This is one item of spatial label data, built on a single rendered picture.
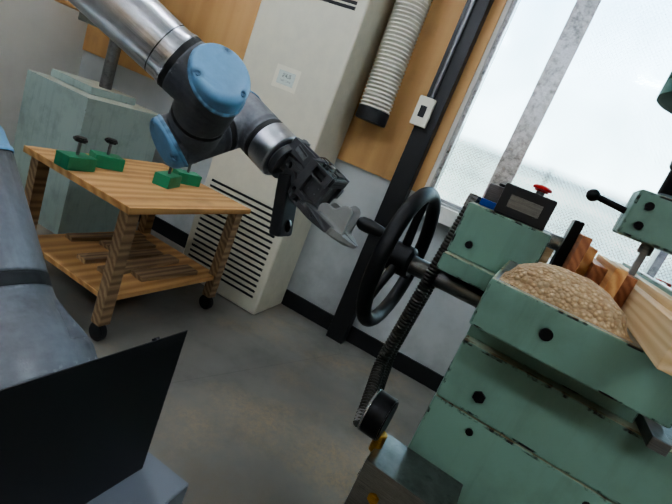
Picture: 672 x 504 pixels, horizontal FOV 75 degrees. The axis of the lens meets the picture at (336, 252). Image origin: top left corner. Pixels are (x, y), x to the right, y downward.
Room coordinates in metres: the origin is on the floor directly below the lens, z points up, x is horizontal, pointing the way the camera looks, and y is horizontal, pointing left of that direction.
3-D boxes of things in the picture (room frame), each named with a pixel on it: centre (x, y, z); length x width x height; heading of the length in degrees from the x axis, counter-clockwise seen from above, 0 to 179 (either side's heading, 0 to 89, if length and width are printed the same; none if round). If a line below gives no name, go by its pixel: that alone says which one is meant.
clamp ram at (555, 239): (0.74, -0.32, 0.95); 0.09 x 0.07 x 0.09; 158
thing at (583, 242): (0.71, -0.35, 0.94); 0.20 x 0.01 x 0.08; 158
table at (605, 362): (0.74, -0.34, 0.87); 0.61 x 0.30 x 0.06; 158
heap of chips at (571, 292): (0.50, -0.26, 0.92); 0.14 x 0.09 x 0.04; 68
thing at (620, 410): (0.71, -0.38, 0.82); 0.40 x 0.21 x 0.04; 158
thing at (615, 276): (0.68, -0.39, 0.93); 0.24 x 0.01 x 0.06; 158
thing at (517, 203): (0.76, -0.25, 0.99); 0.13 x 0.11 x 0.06; 158
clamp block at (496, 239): (0.77, -0.26, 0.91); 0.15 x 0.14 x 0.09; 158
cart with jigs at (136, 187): (1.71, 0.81, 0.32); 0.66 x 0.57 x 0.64; 159
